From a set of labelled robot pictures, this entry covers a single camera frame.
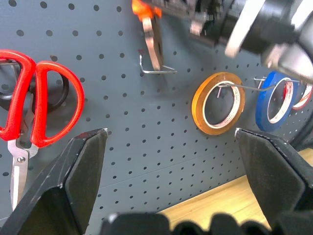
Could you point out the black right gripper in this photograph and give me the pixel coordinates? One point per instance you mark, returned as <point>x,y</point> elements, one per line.
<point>210,22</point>

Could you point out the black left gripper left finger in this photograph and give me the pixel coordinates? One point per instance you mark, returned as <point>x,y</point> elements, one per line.
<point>53,186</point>

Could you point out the dark metal pegboard hook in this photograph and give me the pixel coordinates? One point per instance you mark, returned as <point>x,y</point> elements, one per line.
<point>9,63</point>

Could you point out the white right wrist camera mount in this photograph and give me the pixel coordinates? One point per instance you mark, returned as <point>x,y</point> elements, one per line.
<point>240,29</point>

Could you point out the orange tape roll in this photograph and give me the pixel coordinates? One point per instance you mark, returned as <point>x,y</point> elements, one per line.
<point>198,105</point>

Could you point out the blue tape roll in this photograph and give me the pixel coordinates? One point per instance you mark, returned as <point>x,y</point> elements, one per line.
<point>262,102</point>

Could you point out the wide metal pegboard hook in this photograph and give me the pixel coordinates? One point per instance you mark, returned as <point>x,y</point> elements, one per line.
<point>151,71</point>

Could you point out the grey metal pegboard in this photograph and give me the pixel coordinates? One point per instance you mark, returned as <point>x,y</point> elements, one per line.
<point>146,122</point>

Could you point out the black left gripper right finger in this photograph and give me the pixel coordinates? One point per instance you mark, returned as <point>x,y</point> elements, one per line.
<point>274,176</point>

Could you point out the red tape roll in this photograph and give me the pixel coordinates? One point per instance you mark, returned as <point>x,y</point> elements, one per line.
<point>302,104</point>

